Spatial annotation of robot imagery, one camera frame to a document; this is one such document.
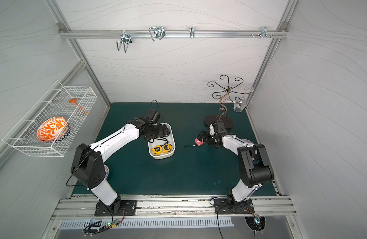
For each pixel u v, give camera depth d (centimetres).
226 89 86
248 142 53
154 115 69
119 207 68
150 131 67
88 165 45
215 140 71
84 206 75
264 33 77
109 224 68
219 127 76
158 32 77
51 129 64
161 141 98
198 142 97
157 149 93
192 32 75
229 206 67
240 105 94
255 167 47
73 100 78
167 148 93
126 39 78
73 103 78
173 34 78
